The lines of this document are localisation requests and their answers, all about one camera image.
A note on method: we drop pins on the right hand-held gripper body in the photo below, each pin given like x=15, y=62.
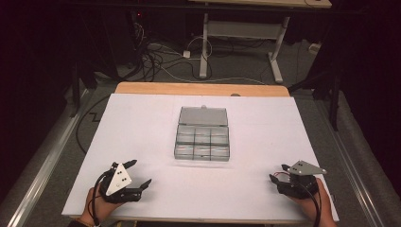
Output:
x=302, y=186

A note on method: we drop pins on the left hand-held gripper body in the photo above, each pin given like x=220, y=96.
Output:
x=118, y=181

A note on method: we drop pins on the clear plastic compartment box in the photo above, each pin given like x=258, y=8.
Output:
x=201, y=138

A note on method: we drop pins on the person's left hand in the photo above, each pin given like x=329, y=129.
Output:
x=101, y=209

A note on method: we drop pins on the person's right hand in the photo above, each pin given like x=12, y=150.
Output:
x=324, y=211

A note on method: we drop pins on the white board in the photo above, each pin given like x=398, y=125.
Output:
x=142, y=126

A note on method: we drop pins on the black metal stand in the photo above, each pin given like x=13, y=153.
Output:
x=334, y=101
x=75, y=91

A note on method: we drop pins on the small white box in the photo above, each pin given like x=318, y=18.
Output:
x=314, y=48

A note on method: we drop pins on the white power adapter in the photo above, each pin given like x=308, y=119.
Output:
x=187, y=54

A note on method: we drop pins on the white-framed desk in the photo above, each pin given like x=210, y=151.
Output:
x=242, y=30

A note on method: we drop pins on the aluminium rail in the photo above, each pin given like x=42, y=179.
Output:
x=47, y=164
x=350, y=164

